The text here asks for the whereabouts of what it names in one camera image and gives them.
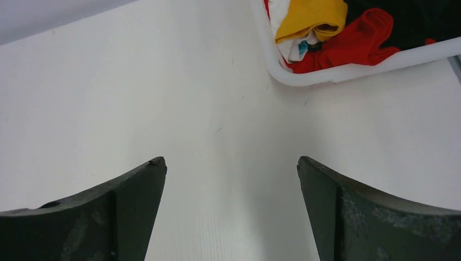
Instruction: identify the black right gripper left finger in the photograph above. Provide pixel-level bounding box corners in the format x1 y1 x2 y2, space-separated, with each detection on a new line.
1 157 167 260

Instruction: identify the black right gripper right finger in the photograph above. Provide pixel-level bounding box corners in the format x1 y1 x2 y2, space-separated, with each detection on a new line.
297 156 460 260

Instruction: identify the black t shirt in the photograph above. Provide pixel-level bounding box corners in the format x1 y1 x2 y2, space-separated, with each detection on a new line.
345 0 460 51

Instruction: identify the white plastic laundry basket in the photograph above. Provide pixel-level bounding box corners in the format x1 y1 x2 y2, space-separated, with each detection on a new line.
250 1 460 87

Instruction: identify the white t shirt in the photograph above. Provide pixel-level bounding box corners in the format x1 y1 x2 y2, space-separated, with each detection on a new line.
266 0 321 64

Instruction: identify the red t shirt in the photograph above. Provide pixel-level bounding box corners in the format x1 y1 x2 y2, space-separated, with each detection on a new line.
263 0 437 74

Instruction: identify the yellow t shirt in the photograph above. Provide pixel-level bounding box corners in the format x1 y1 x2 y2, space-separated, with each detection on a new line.
275 0 348 44

